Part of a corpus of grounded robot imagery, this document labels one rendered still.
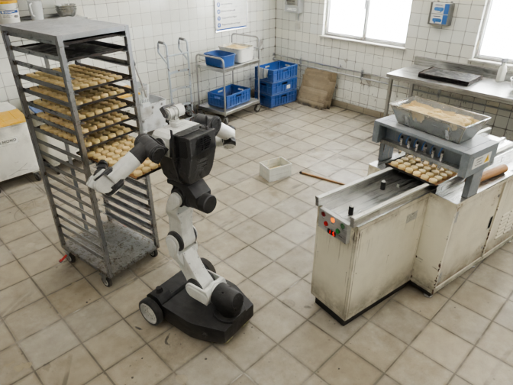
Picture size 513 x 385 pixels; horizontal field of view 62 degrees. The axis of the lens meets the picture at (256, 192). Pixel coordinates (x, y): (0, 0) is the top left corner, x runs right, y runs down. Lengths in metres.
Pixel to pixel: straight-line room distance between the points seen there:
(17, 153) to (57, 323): 2.28
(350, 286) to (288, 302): 0.59
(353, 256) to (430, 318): 0.89
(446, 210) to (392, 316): 0.83
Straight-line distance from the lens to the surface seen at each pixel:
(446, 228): 3.06
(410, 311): 3.32
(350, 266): 2.71
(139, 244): 3.60
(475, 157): 2.87
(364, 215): 2.54
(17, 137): 5.03
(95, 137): 3.04
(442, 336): 3.22
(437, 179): 3.04
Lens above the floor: 2.23
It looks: 30 degrees down
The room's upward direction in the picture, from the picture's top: straight up
